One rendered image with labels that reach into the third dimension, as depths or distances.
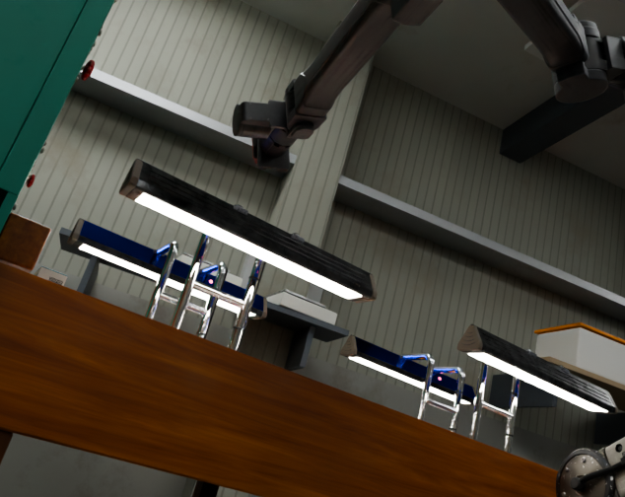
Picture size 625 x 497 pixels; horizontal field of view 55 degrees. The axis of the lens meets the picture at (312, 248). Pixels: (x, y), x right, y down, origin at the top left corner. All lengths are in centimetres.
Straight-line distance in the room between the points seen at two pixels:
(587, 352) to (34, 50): 356
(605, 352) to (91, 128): 338
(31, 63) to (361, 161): 348
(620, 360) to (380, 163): 199
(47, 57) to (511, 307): 400
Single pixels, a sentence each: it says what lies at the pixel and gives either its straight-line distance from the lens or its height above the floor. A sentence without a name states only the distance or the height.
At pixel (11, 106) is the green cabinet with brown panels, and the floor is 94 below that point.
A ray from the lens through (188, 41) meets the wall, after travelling 422.
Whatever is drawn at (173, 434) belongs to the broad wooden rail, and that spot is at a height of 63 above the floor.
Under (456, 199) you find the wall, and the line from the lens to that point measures 450.
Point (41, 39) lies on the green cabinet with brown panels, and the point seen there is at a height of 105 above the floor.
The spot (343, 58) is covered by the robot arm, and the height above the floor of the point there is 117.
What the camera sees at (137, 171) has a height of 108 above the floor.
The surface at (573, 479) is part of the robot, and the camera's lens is 118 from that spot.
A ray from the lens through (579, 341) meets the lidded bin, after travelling 396.
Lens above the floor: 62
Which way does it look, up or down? 20 degrees up
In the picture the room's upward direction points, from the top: 16 degrees clockwise
